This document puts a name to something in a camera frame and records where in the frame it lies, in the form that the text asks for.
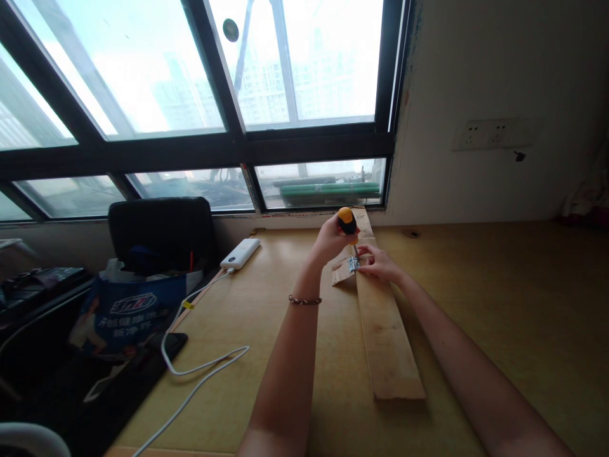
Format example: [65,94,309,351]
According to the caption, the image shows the person's right hand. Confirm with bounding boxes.
[357,244,406,286]

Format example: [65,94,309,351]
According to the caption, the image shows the person's left hand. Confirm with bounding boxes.
[308,214,362,271]

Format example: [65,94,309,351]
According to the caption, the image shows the person's left fingers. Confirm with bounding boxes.
[336,215,362,251]

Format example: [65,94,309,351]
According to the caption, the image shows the yellow and black screwdriver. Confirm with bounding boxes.
[336,206,360,260]

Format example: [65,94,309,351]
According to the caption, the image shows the small wooden block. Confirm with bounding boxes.
[331,259,358,288]

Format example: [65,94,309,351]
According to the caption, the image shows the long wooden plank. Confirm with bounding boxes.
[348,205,428,402]

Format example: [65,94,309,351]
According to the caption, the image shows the white power bank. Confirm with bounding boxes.
[219,237,261,271]

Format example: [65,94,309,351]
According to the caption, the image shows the black office chair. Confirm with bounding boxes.
[107,195,216,282]

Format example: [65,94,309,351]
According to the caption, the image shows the black framed window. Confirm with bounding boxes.
[0,0,415,223]

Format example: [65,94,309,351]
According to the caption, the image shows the black smartphone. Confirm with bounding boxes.
[142,331,189,365]

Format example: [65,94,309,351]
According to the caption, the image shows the blue printed shopping bag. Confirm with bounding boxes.
[69,256,206,358]

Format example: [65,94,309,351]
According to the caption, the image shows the black side desk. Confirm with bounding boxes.
[0,265,96,334]

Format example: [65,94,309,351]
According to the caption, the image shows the white rounded object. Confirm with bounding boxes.
[0,421,72,457]

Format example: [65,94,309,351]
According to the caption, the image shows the white charging cable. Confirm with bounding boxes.
[131,266,251,457]

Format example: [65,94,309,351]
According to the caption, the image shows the white wall socket panel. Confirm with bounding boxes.
[450,117,539,152]

